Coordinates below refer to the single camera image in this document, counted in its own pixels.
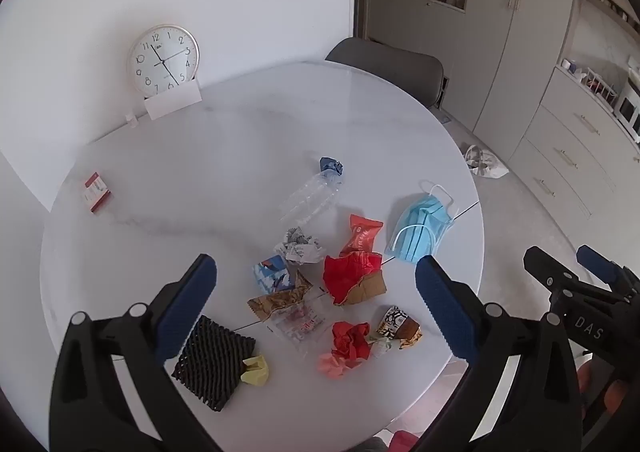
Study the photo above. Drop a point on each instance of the round white wall clock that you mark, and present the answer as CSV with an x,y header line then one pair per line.
x,y
162,59

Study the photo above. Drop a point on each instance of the white card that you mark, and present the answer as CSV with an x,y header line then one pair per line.
x,y
172,100

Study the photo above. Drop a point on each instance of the yellow crumpled paper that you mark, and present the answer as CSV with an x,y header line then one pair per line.
x,y
256,370

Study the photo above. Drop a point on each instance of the white cup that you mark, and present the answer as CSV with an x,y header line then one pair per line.
x,y
566,65

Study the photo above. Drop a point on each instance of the brown patterned snack wrapper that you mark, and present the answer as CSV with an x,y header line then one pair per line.
x,y
397,324

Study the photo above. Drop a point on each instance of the grey chair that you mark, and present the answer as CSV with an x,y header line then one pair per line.
x,y
390,64

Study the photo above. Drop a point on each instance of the red and white small box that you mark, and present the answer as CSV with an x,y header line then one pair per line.
x,y
96,193

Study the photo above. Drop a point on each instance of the blue bird print box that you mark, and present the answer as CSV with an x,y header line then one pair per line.
x,y
270,274

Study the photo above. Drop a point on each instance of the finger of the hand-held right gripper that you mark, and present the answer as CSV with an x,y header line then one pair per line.
x,y
542,267
597,262

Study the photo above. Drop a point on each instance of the tall beige cabinet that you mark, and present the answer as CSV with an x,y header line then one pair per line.
x,y
500,57

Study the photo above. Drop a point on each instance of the white dish rack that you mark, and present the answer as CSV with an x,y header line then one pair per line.
x,y
602,87

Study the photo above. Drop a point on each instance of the person's right hand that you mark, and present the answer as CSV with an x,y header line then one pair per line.
x,y
615,393

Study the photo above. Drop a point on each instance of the brown gold foil wrapper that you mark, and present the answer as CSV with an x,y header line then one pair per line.
x,y
277,303

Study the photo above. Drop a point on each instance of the beige drawer unit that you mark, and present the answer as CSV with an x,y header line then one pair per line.
x,y
570,147

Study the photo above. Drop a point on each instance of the white green crumpled wrapper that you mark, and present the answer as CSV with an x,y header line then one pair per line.
x,y
380,347

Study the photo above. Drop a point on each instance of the clear plastic bottle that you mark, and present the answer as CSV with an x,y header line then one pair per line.
x,y
310,199

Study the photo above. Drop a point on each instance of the clear plastic packet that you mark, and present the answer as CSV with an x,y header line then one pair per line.
x,y
300,327

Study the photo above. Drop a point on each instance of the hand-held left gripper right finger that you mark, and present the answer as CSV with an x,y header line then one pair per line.
x,y
440,297

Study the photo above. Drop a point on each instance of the red crumpled paper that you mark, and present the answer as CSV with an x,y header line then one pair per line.
x,y
350,338

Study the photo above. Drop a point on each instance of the dark blue crumpled wrapper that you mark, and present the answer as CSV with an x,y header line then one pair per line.
x,y
332,165

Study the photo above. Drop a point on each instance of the crumpled printed white paper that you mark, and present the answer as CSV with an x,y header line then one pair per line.
x,y
299,246

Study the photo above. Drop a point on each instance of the orange snack packet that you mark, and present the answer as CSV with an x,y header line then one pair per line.
x,y
361,232

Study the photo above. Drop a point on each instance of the black foam net sleeve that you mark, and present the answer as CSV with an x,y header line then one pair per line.
x,y
212,362

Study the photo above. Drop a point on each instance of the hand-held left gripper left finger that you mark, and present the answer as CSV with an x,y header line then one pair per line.
x,y
192,292

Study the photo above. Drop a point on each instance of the white bag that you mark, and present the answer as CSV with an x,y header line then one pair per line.
x,y
485,162

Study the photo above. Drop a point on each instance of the blue face mask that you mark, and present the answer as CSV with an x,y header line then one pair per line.
x,y
420,227

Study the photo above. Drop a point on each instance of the red paper cardboard packet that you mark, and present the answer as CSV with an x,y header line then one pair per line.
x,y
350,277

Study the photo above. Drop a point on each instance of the white countertop appliance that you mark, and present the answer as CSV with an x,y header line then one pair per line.
x,y
631,107

